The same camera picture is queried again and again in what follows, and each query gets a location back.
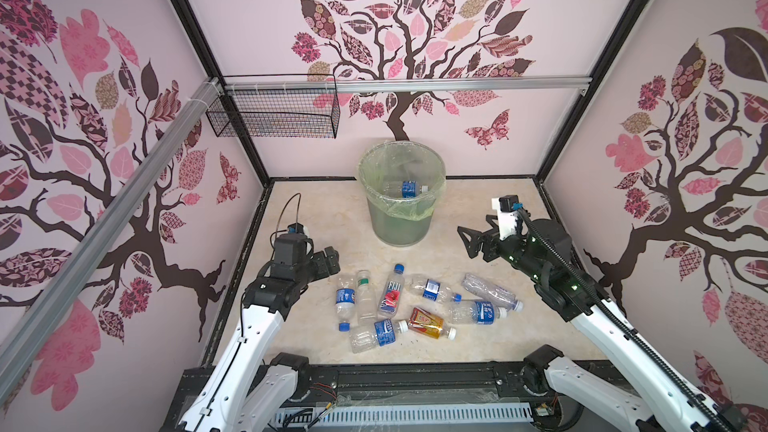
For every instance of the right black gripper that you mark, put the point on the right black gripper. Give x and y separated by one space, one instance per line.
491 240

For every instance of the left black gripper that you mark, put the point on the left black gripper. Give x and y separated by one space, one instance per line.
332 259

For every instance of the long clear bottle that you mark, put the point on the long clear bottle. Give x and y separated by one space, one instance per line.
490 291

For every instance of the clear bottle blue label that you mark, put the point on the clear bottle blue label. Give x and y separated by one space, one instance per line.
345 301
405 189
378 334
478 312
431 289

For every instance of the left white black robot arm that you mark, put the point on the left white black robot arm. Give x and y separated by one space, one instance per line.
236 397

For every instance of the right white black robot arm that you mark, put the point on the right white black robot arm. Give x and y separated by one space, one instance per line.
661 400

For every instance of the mesh bin with green liner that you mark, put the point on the mesh bin with green liner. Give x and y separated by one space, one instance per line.
401 222

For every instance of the clear bottle green cap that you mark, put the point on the clear bottle green cap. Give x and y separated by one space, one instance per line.
365 296

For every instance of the Fiji bottle pink flower label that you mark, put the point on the Fiji bottle pink flower label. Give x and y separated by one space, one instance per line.
391 296

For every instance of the clear bottle blue label bottom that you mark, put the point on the clear bottle blue label bottom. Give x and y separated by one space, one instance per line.
378 334

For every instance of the amber tea bottle red label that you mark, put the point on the amber tea bottle red label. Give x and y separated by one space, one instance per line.
430 324

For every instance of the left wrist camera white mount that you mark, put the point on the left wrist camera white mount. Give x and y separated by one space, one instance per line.
297 228

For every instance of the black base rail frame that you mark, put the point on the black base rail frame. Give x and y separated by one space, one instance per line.
420 384

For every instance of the black wire wall basket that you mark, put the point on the black wire wall basket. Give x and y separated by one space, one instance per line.
277 105

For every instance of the aluminium rail back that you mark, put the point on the aluminium rail back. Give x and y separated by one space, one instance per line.
424 85

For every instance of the aluminium rail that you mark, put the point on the aluminium rail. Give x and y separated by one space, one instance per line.
35 327
424 85

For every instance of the white slotted cable duct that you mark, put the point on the white slotted cable duct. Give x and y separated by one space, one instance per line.
406 415

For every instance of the aluminium rail left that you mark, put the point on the aluminium rail left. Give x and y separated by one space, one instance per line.
35 327

